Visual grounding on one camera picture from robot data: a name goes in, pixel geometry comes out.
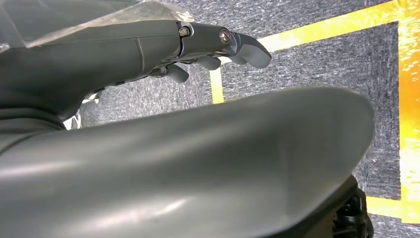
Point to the black mechanical part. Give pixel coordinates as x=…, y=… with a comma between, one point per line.
x=352, y=213

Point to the yellow floor tape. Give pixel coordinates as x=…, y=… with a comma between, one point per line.
x=410, y=98

